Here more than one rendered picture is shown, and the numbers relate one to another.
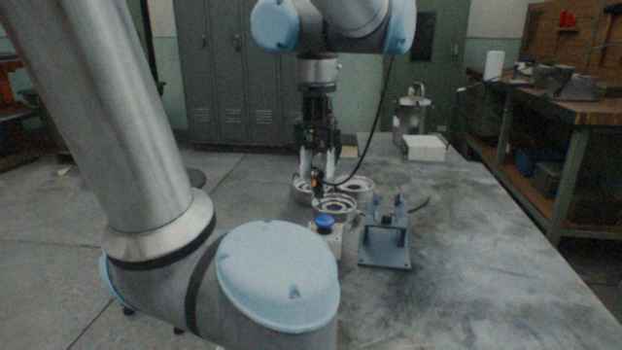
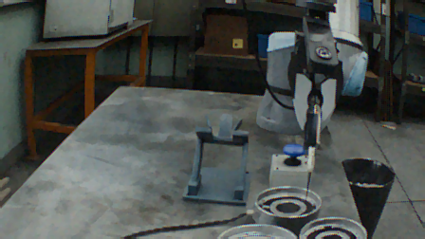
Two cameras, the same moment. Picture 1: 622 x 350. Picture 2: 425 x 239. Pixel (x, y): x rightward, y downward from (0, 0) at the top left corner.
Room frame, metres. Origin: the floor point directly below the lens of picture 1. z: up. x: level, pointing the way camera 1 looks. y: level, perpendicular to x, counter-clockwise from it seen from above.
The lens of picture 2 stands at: (1.37, -0.20, 1.14)
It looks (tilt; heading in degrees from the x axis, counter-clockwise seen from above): 18 degrees down; 177
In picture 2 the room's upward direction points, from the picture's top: 3 degrees clockwise
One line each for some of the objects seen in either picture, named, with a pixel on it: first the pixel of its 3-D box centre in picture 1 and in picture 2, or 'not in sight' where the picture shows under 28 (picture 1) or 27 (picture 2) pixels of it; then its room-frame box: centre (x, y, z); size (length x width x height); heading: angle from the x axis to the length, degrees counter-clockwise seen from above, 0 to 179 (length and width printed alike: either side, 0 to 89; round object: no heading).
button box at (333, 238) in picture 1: (324, 241); (290, 172); (0.65, -0.02, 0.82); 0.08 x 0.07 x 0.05; 173
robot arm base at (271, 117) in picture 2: not in sight; (288, 104); (0.31, 0.03, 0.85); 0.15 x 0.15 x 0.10
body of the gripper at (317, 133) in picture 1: (316, 117); (316, 35); (0.69, -0.01, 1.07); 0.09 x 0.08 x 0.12; 170
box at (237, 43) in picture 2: not in sight; (227, 32); (-2.80, 0.10, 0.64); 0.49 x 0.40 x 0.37; 88
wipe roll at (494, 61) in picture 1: (493, 65); not in sight; (2.81, -1.30, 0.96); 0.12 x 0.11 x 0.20; 83
